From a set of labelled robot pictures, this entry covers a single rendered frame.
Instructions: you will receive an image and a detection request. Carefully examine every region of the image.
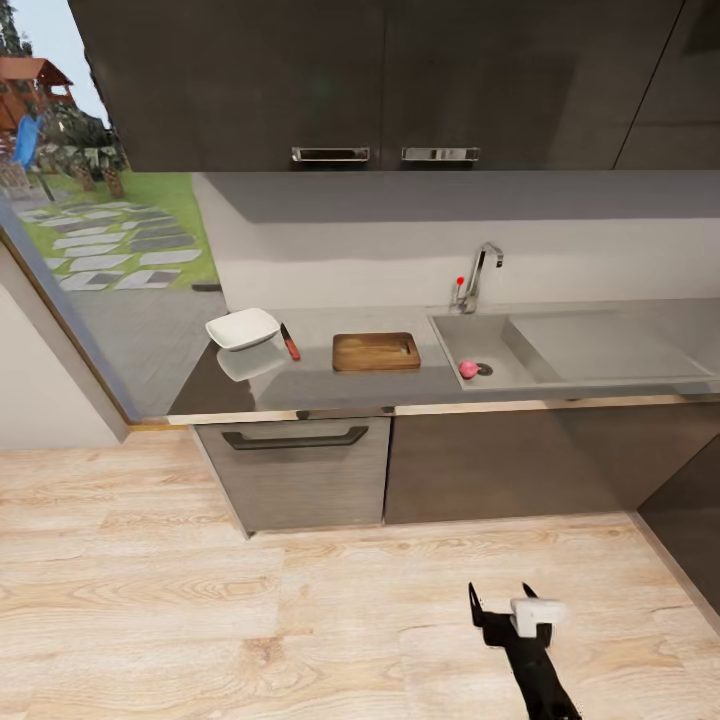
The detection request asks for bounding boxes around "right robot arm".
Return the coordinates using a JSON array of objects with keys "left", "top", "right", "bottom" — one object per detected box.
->
[{"left": 468, "top": 582, "right": 581, "bottom": 720}]

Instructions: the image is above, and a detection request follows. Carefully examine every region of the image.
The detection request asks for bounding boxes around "vidalia onion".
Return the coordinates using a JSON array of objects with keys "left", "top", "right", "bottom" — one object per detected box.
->
[{"left": 459, "top": 360, "right": 481, "bottom": 379}]

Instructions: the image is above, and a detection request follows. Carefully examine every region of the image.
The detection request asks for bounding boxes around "cutting board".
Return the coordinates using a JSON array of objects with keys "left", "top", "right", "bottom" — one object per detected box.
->
[{"left": 332, "top": 332, "right": 421, "bottom": 372}]

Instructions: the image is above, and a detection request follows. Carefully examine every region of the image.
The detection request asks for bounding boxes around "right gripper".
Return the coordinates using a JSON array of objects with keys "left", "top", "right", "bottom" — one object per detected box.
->
[{"left": 468, "top": 582, "right": 554, "bottom": 680}]

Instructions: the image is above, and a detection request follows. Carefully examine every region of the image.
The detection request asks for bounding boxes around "parer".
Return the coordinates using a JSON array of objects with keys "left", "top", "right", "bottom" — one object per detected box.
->
[{"left": 280, "top": 322, "right": 300, "bottom": 360}]

